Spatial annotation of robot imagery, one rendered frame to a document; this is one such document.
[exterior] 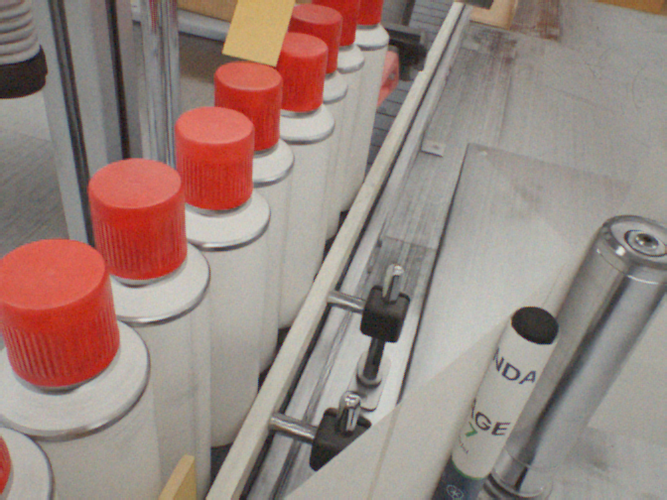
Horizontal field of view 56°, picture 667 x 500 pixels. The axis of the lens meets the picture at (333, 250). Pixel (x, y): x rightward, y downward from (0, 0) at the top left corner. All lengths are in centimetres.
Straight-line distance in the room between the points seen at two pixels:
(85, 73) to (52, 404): 26
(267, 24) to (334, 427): 22
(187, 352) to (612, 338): 19
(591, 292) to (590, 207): 39
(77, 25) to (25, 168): 33
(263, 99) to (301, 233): 12
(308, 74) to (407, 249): 32
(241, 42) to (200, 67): 59
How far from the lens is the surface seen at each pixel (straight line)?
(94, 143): 46
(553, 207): 66
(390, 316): 43
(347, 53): 46
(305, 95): 35
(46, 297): 19
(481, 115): 92
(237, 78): 31
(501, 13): 136
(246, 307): 31
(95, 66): 43
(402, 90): 83
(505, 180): 68
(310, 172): 37
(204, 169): 26
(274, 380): 38
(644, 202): 52
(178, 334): 26
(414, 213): 68
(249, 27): 35
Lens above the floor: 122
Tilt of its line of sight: 39 degrees down
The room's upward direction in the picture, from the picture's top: 9 degrees clockwise
